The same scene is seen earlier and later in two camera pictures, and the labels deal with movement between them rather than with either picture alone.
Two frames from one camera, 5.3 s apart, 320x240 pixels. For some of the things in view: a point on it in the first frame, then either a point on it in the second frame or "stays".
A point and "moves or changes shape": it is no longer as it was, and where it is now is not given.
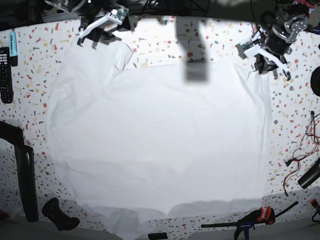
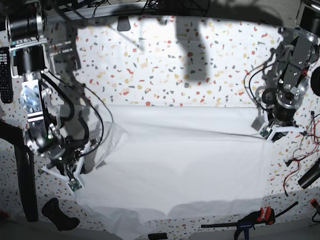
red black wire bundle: [312, 144] stays
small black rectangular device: [158, 236] stays
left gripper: [96, 34] -> [86, 166]
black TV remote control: [6, 82] stays
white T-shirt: [134, 145] moves or changes shape
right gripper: [261, 64] -> [276, 131]
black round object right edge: [315, 81] stays
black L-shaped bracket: [13, 132] stays
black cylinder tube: [312, 174] stays
